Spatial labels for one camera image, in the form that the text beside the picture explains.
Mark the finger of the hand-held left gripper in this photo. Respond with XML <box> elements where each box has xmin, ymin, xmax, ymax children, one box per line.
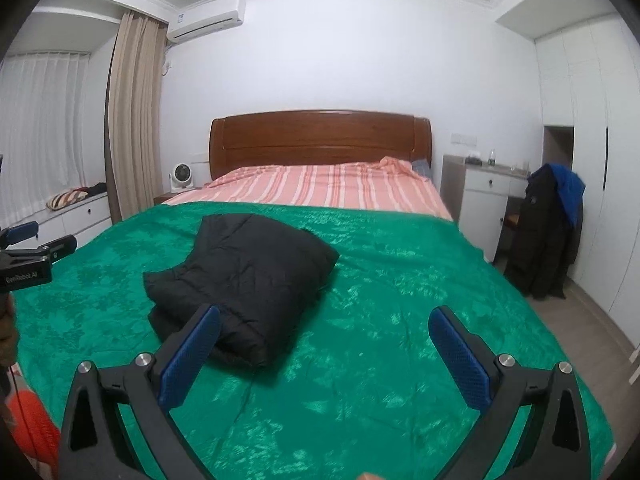
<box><xmin>0</xmin><ymin>220</ymin><xmax>40</xmax><ymax>250</ymax></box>
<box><xmin>30</xmin><ymin>234</ymin><xmax>78</xmax><ymax>266</ymax></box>

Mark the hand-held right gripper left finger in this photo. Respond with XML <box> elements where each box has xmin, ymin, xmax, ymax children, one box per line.
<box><xmin>59</xmin><ymin>303</ymin><xmax>223</xmax><ymax>480</ymax></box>

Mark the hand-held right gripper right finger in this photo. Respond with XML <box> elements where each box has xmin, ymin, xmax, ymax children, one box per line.
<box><xmin>427</xmin><ymin>306</ymin><xmax>592</xmax><ymax>480</ymax></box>

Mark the black puffer jacket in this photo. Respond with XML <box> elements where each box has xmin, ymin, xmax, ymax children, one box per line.
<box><xmin>142</xmin><ymin>213</ymin><xmax>341</xmax><ymax>372</ymax></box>

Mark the white window seat cabinet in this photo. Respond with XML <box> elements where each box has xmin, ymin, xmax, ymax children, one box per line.
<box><xmin>0</xmin><ymin>191</ymin><xmax>113</xmax><ymax>257</ymax></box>

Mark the striped cushion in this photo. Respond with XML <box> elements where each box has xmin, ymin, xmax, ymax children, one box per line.
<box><xmin>46</xmin><ymin>187</ymin><xmax>92</xmax><ymax>211</ymax></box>

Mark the green patterned blanket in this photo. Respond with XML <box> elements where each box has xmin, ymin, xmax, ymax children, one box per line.
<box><xmin>10</xmin><ymin>201</ymin><xmax>616</xmax><ymax>480</ymax></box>

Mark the white sheer curtain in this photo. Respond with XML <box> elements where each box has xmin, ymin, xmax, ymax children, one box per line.
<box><xmin>0</xmin><ymin>50</ymin><xmax>108</xmax><ymax>188</ymax></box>

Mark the wooden nightstand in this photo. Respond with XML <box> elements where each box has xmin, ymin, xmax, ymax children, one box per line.
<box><xmin>153</xmin><ymin>187</ymin><xmax>202</xmax><ymax>206</ymax></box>

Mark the small white fan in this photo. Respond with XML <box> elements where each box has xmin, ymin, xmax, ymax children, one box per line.
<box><xmin>168</xmin><ymin>161</ymin><xmax>194</xmax><ymax>192</ymax></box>

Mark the long black coat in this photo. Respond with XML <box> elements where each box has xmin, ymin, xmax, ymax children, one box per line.
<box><xmin>502</xmin><ymin>162</ymin><xmax>583</xmax><ymax>301</ymax></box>

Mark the white desk with drawer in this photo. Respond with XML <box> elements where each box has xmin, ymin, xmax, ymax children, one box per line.
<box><xmin>441</xmin><ymin>154</ymin><xmax>532</xmax><ymax>263</ymax></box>

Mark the beige curtain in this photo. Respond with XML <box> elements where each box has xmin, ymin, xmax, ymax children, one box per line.
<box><xmin>103</xmin><ymin>9</ymin><xmax>168</xmax><ymax>226</ymax></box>

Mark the blue hoodie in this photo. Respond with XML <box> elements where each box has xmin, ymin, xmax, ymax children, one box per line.
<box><xmin>547</xmin><ymin>162</ymin><xmax>586</xmax><ymax>228</ymax></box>

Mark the pink striped bed sheet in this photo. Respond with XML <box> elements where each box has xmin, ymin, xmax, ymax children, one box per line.
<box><xmin>162</xmin><ymin>156</ymin><xmax>453</xmax><ymax>221</ymax></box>

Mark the white wardrobe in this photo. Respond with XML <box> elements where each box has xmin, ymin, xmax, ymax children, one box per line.
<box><xmin>532</xmin><ymin>10</ymin><xmax>640</xmax><ymax>348</ymax></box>

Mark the wooden headboard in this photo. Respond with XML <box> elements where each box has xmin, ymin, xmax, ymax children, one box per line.
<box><xmin>209</xmin><ymin>110</ymin><xmax>433</xmax><ymax>183</ymax></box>

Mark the white air conditioner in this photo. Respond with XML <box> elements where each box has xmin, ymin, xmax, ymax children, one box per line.
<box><xmin>166</xmin><ymin>0</ymin><xmax>247</xmax><ymax>43</ymax></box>

